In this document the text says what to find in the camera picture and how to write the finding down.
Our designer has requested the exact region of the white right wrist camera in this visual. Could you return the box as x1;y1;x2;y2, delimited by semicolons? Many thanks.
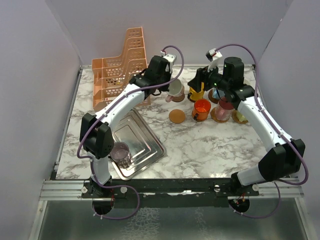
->
205;48;223;72

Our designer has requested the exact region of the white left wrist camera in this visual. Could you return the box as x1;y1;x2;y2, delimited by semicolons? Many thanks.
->
162;53;177;74

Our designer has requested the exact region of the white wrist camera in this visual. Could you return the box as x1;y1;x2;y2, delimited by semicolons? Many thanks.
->
205;48;223;72
162;53;177;74

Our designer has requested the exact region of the white blue mug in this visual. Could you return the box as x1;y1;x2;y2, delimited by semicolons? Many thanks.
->
212;90;225;100

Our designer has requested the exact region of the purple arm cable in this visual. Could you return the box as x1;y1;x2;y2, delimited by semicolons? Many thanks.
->
76;45;185;221
205;44;310;220

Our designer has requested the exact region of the white cream cup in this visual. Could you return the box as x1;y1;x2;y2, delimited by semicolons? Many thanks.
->
236;111;247;123

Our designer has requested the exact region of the silver metal tray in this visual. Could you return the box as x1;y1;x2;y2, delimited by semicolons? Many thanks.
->
111;108;166;181

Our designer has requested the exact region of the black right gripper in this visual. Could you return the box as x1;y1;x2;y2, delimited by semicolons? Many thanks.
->
188;61;230;93

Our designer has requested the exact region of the purple glass cup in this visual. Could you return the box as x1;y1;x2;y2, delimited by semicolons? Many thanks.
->
109;142;132;168

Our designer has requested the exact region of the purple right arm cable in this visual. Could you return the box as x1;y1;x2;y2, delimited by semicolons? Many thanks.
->
205;44;310;220

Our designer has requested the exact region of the yellow black mug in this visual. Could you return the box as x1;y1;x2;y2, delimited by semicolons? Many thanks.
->
187;87;205;103

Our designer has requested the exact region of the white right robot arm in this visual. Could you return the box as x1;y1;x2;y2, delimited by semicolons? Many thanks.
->
188;53;306;196

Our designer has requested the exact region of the brown ringed wooden saucer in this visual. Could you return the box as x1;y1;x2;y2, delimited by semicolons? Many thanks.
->
208;89;219;104

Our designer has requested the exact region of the dark walnut coaster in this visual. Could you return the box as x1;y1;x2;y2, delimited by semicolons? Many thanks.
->
172;94;185;103

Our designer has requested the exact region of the peach plastic file organizer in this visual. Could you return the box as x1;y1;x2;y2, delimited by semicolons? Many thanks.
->
91;26;147;112

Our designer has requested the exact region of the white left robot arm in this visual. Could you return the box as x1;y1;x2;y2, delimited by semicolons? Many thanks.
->
77;53;177;198

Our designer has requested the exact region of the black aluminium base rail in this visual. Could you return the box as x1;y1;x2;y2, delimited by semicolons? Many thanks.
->
41;174;305;210

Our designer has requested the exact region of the woven rattan coaster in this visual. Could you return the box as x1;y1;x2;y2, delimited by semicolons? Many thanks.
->
210;107;230;124
231;110;248;125

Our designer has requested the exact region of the orange metallic cup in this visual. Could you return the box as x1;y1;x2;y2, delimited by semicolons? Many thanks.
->
191;98;211;122

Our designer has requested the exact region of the light beech wooden coaster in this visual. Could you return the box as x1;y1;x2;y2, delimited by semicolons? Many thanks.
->
168;109;186;124

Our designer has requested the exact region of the white pink mug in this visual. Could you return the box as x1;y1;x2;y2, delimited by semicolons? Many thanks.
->
165;78;185;103

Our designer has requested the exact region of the pink maroon mug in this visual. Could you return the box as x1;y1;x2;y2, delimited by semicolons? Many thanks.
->
214;96;234;121

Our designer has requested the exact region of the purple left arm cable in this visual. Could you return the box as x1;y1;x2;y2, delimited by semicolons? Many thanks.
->
76;45;185;221

